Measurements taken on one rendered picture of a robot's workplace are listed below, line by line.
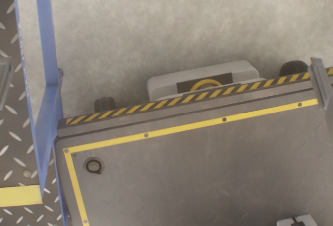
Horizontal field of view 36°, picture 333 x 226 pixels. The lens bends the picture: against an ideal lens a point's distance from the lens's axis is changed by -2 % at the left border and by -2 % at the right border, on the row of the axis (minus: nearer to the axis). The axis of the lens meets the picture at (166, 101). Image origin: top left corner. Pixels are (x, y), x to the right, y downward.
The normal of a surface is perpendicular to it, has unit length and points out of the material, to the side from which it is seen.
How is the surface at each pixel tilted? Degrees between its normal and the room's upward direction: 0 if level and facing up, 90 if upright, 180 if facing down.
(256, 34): 0
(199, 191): 0
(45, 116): 90
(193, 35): 0
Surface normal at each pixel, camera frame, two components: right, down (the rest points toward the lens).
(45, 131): -0.04, -0.94
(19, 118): 0.13, 0.33
